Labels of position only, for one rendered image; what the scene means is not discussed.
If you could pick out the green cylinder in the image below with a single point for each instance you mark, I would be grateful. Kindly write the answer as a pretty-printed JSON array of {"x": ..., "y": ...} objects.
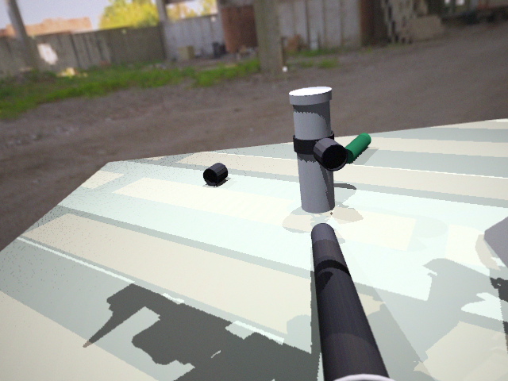
[{"x": 355, "y": 147}]

